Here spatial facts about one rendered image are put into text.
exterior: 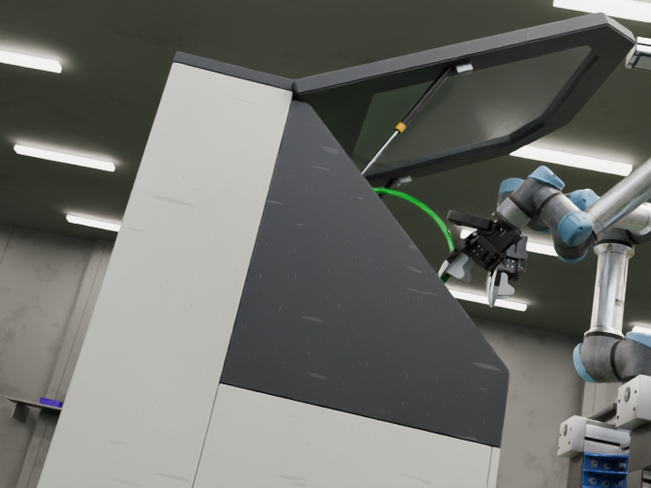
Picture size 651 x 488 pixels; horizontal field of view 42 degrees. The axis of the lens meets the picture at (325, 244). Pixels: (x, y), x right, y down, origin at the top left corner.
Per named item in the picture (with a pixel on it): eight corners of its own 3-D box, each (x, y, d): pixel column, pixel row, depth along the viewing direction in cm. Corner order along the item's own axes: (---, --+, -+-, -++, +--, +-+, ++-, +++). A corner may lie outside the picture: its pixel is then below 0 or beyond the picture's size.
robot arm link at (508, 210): (504, 194, 195) (514, 201, 202) (489, 207, 196) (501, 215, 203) (525, 215, 192) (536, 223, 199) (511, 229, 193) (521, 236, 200)
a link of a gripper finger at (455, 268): (446, 290, 197) (475, 263, 196) (430, 273, 200) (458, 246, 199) (449, 293, 200) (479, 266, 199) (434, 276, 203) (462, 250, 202)
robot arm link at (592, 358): (611, 375, 230) (629, 198, 249) (566, 377, 241) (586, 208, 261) (636, 387, 236) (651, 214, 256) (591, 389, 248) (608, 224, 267)
